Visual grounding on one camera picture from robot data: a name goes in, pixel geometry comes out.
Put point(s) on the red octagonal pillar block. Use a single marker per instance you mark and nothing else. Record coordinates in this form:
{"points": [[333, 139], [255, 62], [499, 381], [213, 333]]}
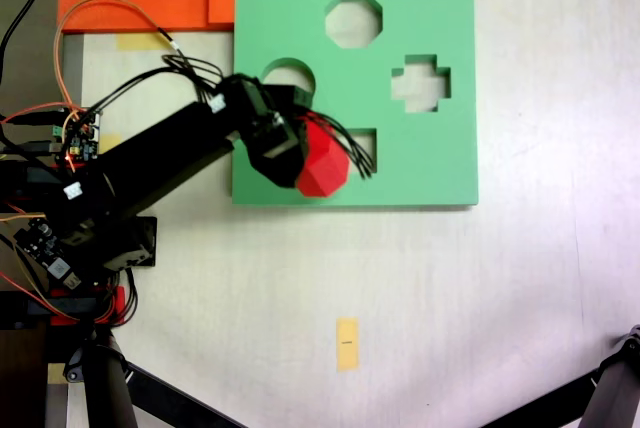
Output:
{"points": [[325, 163]]}

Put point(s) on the green shape sorting board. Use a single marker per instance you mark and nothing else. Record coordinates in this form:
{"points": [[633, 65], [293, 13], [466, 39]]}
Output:
{"points": [[425, 163]]}

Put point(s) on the wide yellow tape piece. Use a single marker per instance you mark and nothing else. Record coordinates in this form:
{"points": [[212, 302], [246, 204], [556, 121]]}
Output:
{"points": [[140, 41]]}

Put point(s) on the small yellow tape piece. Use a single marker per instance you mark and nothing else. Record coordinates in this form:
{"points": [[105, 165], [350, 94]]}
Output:
{"points": [[111, 143]]}

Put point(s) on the long yellow tape strip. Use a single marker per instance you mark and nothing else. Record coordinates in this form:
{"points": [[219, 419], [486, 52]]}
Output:
{"points": [[348, 345]]}

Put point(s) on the small controller circuit board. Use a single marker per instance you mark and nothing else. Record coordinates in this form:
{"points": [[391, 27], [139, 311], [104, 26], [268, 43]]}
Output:
{"points": [[80, 140]]}

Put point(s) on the black usb plug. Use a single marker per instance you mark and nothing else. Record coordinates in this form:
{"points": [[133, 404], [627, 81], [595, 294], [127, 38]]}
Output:
{"points": [[35, 118]]}

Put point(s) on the black circuit board with plug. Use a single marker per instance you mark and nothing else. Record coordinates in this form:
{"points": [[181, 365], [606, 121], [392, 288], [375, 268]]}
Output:
{"points": [[45, 248]]}

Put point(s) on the black tripod leg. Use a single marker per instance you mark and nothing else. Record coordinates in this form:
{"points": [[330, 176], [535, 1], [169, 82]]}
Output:
{"points": [[615, 398], [107, 398]]}

